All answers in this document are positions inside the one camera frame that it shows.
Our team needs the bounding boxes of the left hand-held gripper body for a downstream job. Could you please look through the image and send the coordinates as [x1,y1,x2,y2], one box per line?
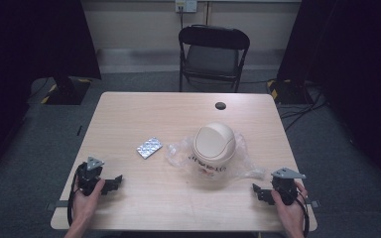
[76,156,106,196]

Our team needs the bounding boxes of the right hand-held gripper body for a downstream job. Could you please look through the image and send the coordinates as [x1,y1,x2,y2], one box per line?
[270,167,308,206]

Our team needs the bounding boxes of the silver blister pack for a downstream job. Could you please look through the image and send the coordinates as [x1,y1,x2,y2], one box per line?
[136,136,164,161]

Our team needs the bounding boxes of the beige swing-lid trash can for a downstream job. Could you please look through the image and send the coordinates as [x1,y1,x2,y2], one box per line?
[191,122,237,181]

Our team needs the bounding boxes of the person's right hand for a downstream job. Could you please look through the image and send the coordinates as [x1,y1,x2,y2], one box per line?
[270,180,310,230]

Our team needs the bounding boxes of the person's left hand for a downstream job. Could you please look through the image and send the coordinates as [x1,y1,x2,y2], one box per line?
[71,178,107,226]

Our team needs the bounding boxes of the clear plastic bag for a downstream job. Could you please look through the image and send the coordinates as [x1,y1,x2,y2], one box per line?
[164,129,267,183]

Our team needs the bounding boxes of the black stand base striped tape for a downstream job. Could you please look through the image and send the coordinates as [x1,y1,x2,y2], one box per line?
[265,78,314,106]
[41,75,92,106]

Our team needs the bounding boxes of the black curtain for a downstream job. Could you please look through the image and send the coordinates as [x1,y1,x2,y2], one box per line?
[276,0,381,196]
[0,0,102,181]

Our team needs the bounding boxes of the black folding chair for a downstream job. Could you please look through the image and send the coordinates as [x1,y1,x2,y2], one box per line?
[178,24,251,93]

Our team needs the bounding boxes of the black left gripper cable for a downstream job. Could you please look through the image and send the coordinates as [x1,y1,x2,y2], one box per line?
[66,164,84,228]

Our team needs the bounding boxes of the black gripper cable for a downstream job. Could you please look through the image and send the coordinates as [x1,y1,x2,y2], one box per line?
[291,190,312,238]
[66,164,84,228]

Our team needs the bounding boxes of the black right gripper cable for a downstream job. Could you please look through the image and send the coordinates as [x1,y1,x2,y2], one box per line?
[291,190,312,238]

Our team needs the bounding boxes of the black floor cables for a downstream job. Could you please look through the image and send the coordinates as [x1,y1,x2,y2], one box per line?
[279,82,329,133]

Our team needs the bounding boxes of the black outlet cable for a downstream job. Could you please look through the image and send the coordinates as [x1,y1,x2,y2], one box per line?
[178,5,186,32]

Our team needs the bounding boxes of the white wall outlet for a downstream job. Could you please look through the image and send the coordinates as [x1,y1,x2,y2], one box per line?
[175,0,198,14]

